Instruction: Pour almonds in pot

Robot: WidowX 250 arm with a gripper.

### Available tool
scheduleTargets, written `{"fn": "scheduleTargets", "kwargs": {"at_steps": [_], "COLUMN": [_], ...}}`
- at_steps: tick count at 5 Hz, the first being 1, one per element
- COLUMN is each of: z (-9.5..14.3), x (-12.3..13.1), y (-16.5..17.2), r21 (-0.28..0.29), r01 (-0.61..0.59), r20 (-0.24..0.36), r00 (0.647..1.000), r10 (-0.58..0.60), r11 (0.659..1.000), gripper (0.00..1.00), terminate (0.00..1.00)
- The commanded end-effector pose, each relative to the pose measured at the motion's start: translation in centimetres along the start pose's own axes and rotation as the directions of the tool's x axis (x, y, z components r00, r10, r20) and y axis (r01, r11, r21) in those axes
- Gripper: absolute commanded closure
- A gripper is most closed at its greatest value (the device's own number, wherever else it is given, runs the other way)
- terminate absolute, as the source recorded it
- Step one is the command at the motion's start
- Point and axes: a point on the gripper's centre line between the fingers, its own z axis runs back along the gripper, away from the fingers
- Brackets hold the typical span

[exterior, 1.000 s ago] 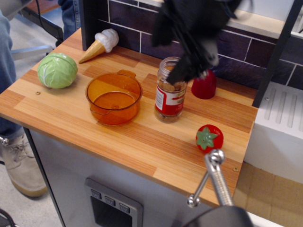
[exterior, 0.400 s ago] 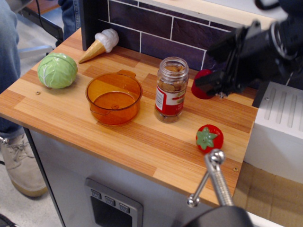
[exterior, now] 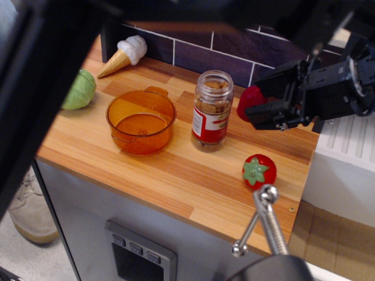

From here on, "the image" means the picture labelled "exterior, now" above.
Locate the beige suede shoe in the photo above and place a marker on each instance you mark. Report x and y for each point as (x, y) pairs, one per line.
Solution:
(30, 214)

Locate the red toy strawberry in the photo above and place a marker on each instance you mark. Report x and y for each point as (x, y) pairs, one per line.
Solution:
(258, 170)

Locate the dark red dome cap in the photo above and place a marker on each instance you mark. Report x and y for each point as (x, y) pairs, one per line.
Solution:
(251, 97)

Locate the clear almond jar red label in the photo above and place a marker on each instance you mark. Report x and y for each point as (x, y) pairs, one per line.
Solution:
(213, 101)

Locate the green toy cabbage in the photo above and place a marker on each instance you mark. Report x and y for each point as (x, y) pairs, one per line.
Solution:
(81, 92)

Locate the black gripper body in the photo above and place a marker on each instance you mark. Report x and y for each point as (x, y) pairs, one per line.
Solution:
(330, 92)

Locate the metal clamp screw handle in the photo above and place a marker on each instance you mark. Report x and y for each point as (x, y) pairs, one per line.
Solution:
(264, 198)

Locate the orange transparent plastic pot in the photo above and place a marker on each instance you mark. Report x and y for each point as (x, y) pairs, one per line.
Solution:
(141, 121)

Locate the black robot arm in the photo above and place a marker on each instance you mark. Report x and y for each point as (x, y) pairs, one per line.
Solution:
(51, 39)

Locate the toy ice cream cone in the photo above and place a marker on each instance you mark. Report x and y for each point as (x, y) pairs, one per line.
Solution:
(130, 52)

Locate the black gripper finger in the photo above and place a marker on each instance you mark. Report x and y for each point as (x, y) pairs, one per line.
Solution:
(270, 116)
(281, 82)

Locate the grey oven control panel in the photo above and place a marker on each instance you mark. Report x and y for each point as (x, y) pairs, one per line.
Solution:
(135, 257)

